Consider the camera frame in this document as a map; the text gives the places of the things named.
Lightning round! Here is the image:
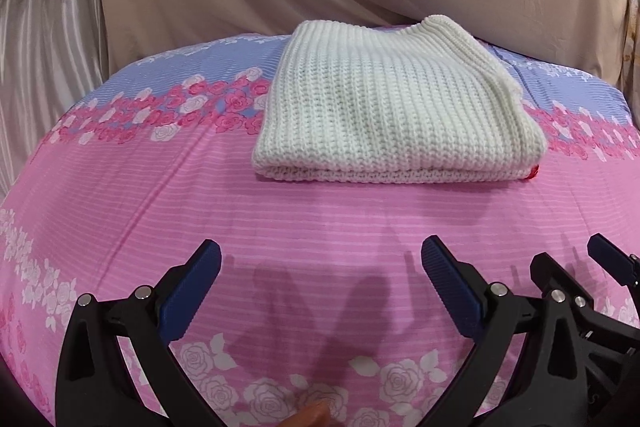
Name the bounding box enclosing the white red navy knit sweater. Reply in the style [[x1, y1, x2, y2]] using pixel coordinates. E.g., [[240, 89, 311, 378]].
[[250, 14, 547, 184]]

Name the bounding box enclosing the pink purple floral bed sheet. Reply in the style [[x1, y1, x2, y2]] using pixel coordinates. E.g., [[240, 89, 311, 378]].
[[0, 24, 640, 427]]

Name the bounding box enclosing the person's left hand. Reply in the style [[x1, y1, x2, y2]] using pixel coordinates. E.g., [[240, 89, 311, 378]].
[[287, 402, 331, 427]]

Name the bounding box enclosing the white satin curtain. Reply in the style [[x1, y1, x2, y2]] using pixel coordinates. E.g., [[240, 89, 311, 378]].
[[0, 0, 111, 188]]

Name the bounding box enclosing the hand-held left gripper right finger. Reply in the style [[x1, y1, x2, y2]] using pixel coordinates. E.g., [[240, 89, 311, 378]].
[[421, 235, 587, 427]]

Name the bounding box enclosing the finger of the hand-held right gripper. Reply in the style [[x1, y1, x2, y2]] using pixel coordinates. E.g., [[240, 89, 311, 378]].
[[586, 234, 640, 288], [530, 252, 640, 408]]

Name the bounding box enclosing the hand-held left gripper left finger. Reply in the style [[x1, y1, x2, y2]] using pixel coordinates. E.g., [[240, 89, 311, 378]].
[[56, 239, 222, 427]]

